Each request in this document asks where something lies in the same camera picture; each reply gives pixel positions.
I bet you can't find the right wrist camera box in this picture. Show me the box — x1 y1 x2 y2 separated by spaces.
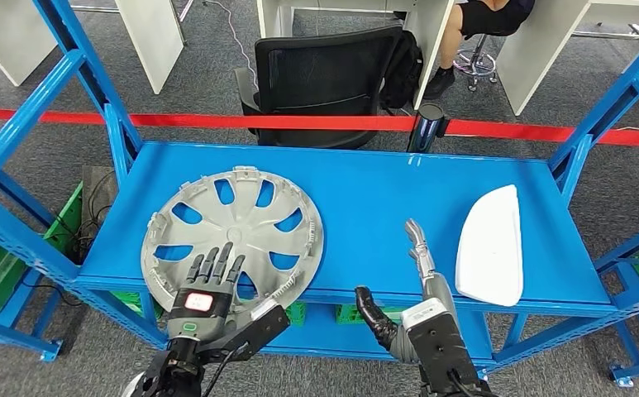
399 298 482 387

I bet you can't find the white curved plastic part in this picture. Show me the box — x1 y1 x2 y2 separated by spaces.
455 184 524 308

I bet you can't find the person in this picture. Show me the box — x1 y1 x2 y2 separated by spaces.
422 0 536 102

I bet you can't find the dark chrome barrier post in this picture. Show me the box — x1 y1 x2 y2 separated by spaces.
406 102 451 155

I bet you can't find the silver wheel hubcap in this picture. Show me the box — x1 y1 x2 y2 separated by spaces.
140 165 325 314

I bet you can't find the black backpack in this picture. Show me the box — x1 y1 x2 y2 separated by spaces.
380 30 425 111

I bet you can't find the black mesh office chair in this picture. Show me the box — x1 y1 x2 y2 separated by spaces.
234 24 405 151

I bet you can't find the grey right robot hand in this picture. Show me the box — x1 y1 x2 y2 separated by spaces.
354 218 460 365

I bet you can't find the red barrier belt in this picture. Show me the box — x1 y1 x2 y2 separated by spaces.
0 107 639 149

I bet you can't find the black cable bundle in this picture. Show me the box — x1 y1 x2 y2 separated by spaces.
20 170 118 308

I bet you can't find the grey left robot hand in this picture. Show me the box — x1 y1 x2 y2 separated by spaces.
165 242 247 342

